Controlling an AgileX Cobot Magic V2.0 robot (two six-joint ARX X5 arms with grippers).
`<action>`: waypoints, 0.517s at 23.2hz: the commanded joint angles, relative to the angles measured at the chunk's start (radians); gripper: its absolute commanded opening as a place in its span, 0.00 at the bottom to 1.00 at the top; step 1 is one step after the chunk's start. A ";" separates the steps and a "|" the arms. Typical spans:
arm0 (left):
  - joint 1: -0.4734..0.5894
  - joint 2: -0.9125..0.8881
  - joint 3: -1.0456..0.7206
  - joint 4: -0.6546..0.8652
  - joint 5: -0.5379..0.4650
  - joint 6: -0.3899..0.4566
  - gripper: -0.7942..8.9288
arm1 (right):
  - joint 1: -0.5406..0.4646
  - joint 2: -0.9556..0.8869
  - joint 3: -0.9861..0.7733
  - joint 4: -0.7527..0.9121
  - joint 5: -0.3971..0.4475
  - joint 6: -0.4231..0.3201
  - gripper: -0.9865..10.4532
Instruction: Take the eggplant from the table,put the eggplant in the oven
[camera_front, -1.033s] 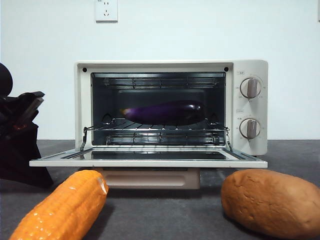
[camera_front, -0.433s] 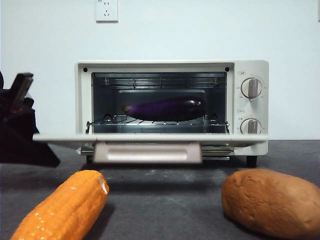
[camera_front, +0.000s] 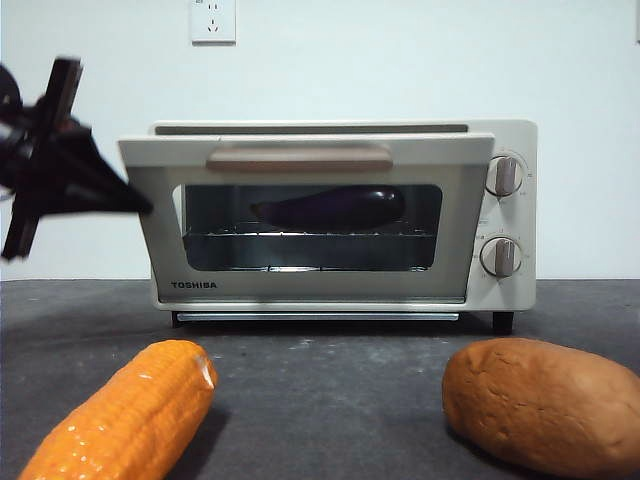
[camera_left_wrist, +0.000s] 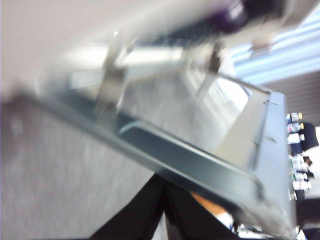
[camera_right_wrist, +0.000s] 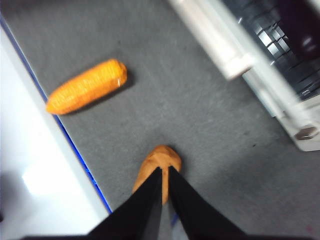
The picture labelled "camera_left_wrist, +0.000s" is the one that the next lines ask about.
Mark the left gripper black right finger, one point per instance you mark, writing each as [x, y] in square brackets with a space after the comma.
[185, 220]

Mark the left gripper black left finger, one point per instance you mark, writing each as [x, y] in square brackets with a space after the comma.
[140, 220]

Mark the dark purple eggplant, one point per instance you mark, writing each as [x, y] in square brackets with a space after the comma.
[230, 17]

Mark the white Toshiba toaster oven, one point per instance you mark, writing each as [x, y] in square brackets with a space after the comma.
[150, 55]

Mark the white-capped plastic bottle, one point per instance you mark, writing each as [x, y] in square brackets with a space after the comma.
[296, 138]

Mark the yellow-capped plastic bottle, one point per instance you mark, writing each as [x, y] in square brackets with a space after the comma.
[295, 127]
[295, 117]

